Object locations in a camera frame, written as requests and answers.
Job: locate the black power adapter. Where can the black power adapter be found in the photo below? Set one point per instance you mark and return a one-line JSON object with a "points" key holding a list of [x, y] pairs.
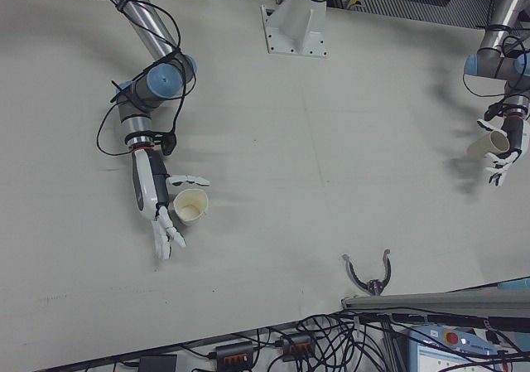
{"points": [[158, 364]]}

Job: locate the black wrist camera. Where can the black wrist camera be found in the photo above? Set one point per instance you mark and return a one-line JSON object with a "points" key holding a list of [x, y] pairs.
{"points": [[167, 143], [493, 111]]}

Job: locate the white paper cup with spout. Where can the white paper cup with spout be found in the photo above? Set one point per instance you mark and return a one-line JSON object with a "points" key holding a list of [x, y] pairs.
{"points": [[190, 210]]}

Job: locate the plain beige paper cup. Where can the plain beige paper cup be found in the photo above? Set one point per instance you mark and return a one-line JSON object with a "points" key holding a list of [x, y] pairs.
{"points": [[484, 146]]}

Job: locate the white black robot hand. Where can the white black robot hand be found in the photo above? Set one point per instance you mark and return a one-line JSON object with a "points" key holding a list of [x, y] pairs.
{"points": [[143, 181], [517, 138]]}

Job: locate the metal claw grabber tool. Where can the metal claw grabber tool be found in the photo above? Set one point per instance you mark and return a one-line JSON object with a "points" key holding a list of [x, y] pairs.
{"points": [[370, 285]]}

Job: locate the light blue plastic bin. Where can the light blue plastic bin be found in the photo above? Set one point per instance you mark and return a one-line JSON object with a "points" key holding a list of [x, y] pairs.
{"points": [[515, 284]]}

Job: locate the black hub with orange ports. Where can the black hub with orange ports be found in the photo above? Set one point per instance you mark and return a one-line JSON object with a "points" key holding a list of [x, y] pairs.
{"points": [[298, 347], [235, 353]]}

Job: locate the teach pendant with red button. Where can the teach pendant with red button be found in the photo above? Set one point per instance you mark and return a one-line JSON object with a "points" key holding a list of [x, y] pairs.
{"points": [[435, 351]]}

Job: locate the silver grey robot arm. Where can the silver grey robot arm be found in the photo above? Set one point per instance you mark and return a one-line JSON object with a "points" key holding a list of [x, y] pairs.
{"points": [[161, 80], [503, 11]]}

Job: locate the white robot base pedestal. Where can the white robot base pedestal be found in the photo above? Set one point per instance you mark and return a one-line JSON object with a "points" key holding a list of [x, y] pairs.
{"points": [[296, 28]]}

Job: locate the aluminium profile post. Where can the aluminium profile post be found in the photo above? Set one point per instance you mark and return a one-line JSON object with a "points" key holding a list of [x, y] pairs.
{"points": [[435, 303]]}

